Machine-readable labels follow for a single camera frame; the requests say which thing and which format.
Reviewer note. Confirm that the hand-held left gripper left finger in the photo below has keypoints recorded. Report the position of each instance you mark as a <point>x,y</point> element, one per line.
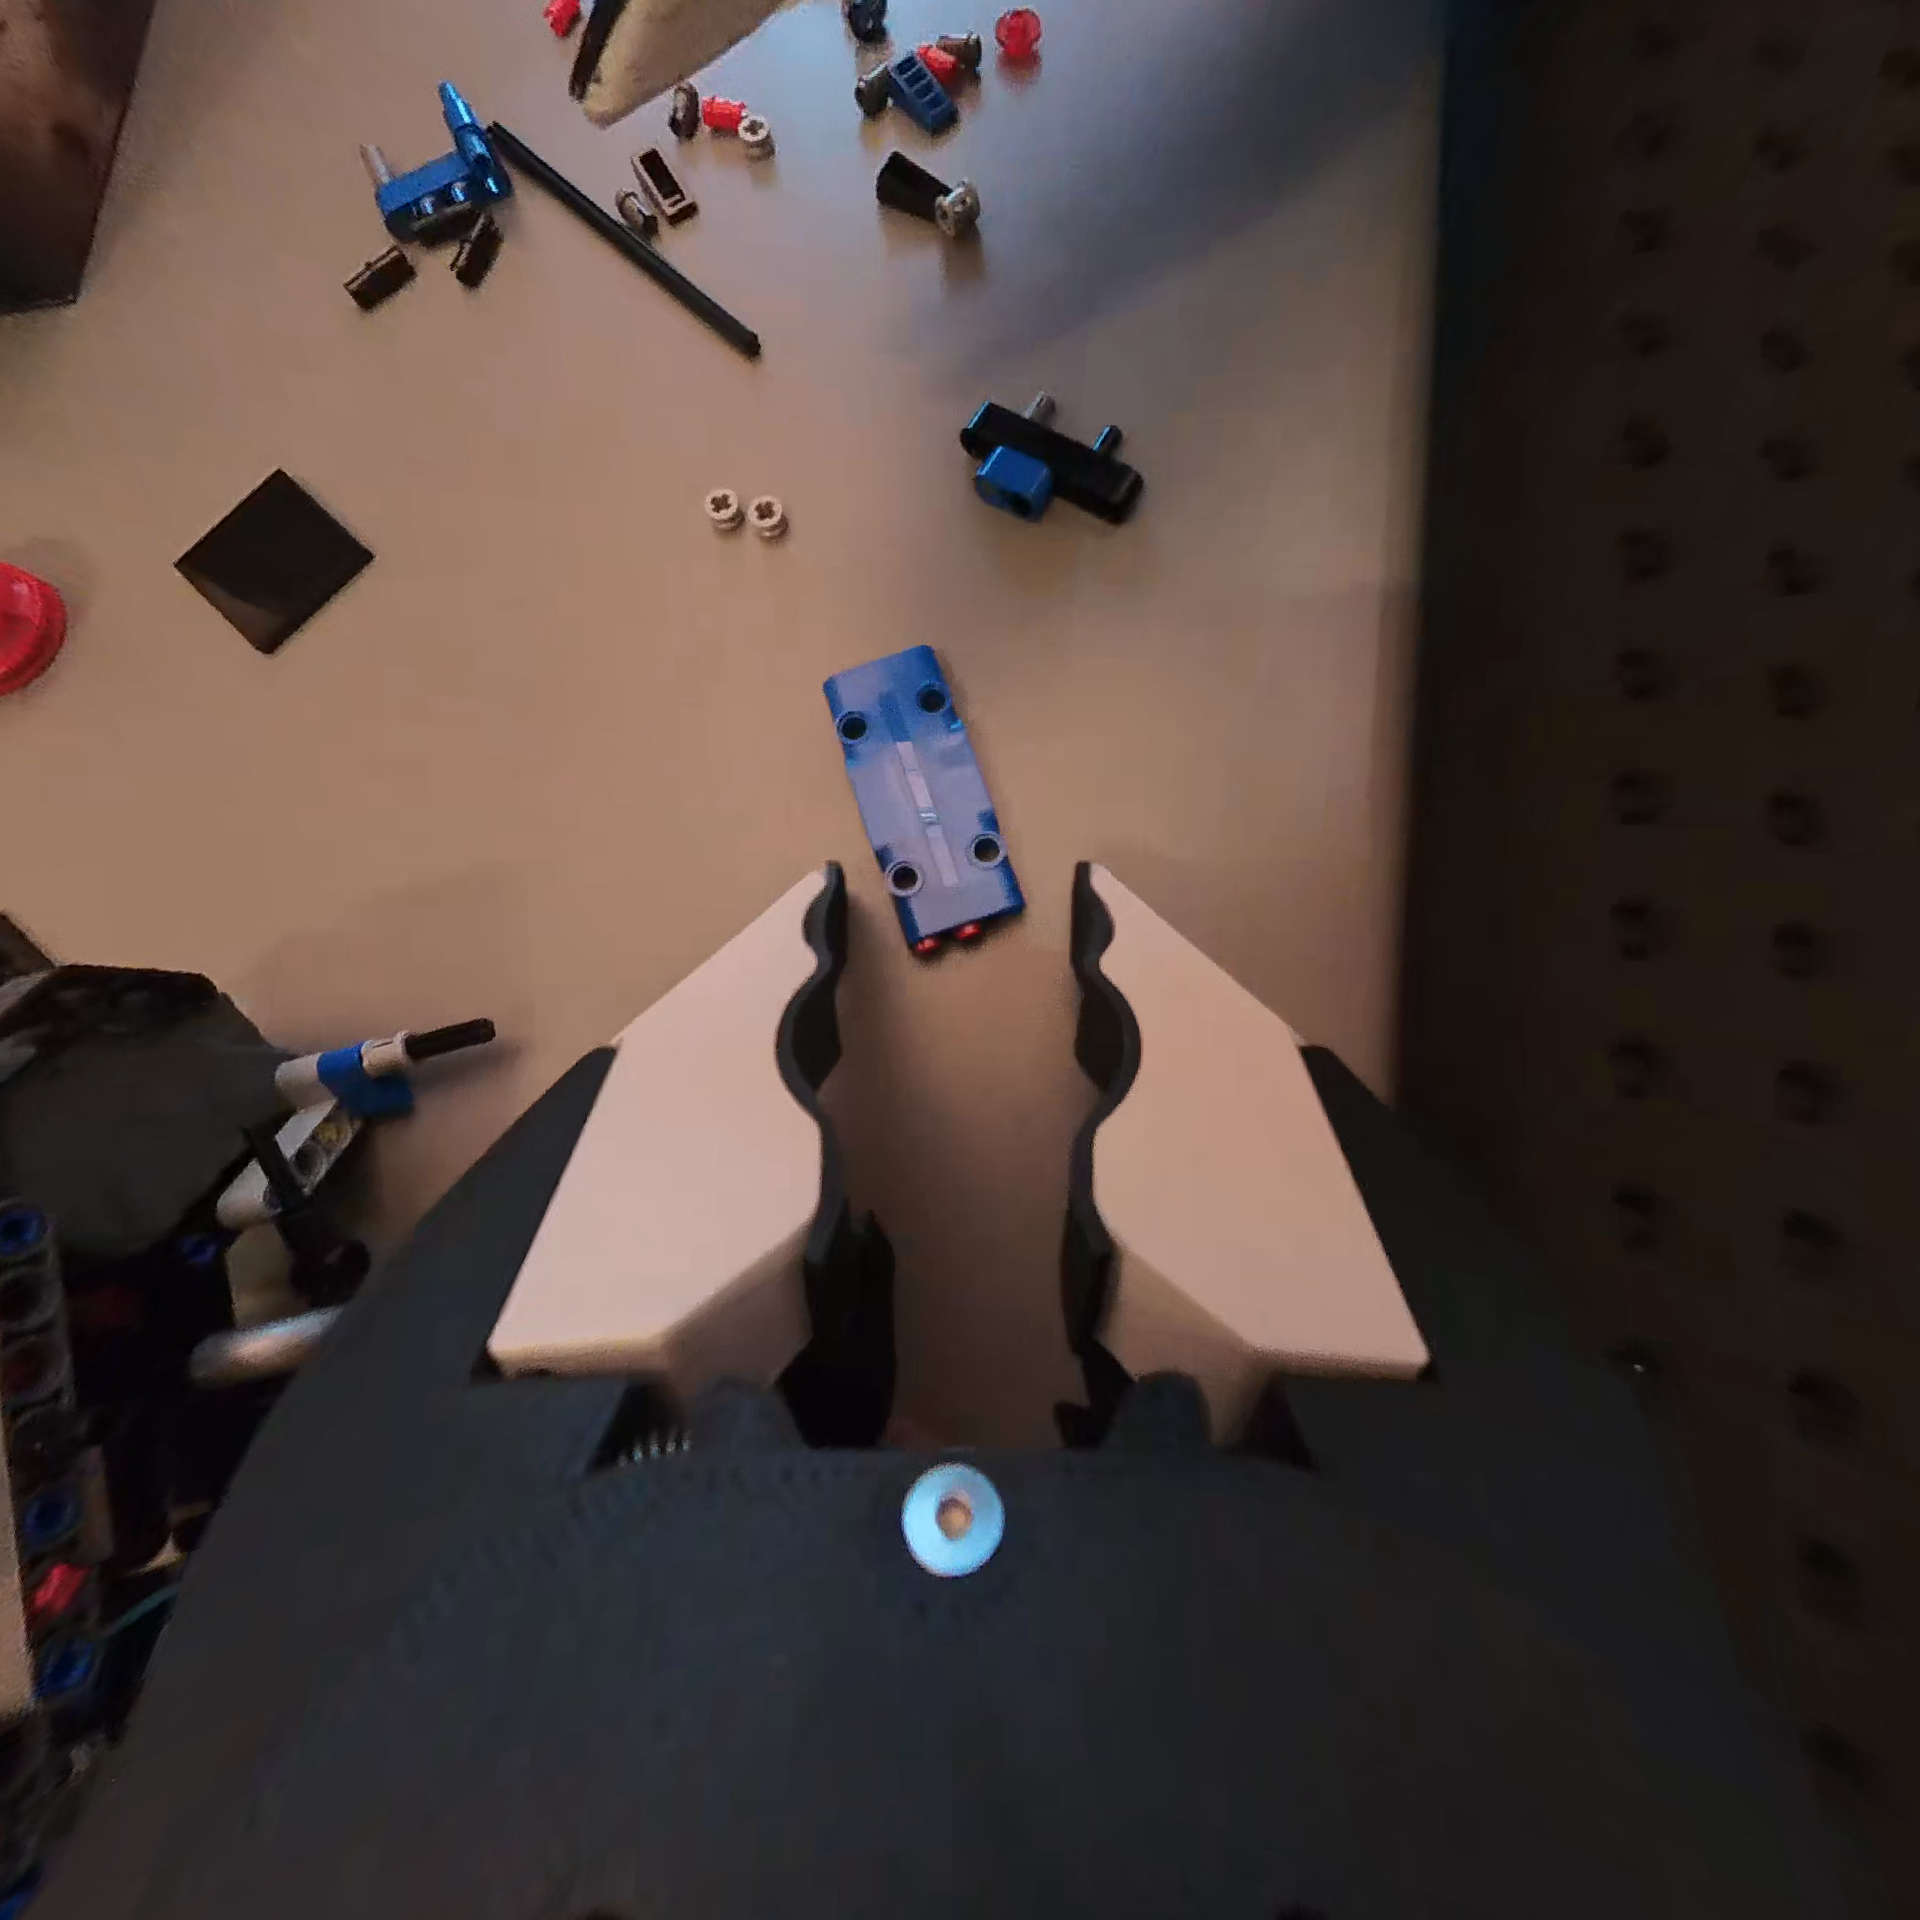
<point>675,1172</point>

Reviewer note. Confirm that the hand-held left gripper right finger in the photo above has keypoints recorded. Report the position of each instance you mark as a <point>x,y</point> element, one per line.
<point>1246,1186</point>

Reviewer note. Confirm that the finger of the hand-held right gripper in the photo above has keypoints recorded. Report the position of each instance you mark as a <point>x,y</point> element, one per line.
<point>691,42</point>

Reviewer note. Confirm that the blue toy brick panel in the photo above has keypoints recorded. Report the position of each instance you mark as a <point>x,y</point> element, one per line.
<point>923,796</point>

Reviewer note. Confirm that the dark grey connector pin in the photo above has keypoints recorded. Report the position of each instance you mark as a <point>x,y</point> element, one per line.
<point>879,88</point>
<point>686,110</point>

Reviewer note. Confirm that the dark grille tile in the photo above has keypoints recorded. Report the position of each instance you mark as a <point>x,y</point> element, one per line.
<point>661,181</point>

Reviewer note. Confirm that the long black axle rod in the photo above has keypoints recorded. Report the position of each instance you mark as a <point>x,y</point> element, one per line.
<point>629,244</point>

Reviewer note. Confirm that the blue grille slope brick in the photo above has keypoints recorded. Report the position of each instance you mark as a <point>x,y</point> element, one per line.
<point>923,94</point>

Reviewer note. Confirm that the black wedge toy piece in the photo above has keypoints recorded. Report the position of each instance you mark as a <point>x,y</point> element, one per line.
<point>908,187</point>

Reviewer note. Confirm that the red and dark connector pin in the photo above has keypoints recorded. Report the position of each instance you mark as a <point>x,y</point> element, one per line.
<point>949,62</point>

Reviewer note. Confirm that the blue toy brick assembly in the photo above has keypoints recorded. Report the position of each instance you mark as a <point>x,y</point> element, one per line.
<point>444,181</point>

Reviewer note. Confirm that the small black toy brick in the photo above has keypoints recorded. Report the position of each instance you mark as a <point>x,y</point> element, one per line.
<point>476,251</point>
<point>380,282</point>

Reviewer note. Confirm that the small red round piece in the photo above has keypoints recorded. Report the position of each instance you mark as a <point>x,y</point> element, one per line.
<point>1020,34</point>

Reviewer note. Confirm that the black toy truck chassis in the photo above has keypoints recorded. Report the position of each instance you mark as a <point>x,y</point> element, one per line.
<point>134,1080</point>

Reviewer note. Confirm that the black beam with blue connector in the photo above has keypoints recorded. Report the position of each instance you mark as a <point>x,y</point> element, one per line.
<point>1074,471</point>

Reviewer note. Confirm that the black square flat tile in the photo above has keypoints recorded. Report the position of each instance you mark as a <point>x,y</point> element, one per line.
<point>272,563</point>

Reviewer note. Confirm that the red toy wheel hub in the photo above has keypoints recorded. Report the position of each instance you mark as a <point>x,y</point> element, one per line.
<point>26,632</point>

